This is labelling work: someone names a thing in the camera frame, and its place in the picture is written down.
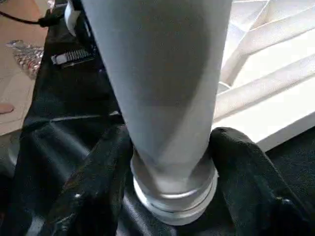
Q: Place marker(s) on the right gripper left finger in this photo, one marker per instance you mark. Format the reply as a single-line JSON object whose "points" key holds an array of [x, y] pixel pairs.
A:
{"points": [[91, 191]]}

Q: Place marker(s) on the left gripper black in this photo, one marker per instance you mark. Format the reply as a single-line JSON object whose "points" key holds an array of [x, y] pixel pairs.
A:
{"points": [[81, 34]]}

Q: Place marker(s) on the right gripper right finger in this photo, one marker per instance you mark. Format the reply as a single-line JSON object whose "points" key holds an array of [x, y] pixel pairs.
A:
{"points": [[261, 187]]}

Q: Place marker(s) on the white plastic table leg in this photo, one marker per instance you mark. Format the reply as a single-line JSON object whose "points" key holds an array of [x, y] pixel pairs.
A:
{"points": [[162, 98]]}

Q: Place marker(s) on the white plastic table top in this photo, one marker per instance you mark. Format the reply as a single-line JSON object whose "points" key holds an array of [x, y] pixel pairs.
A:
{"points": [[270, 73]]}

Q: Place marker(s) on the red black patterned shoe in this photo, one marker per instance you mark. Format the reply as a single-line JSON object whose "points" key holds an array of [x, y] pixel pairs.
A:
{"points": [[24, 56]]}

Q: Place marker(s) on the black mat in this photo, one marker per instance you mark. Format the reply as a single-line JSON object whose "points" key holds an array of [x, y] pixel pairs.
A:
{"points": [[64, 113]]}

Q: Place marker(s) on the person bare foot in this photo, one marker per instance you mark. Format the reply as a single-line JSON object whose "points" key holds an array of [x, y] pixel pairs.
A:
{"points": [[6, 108]]}

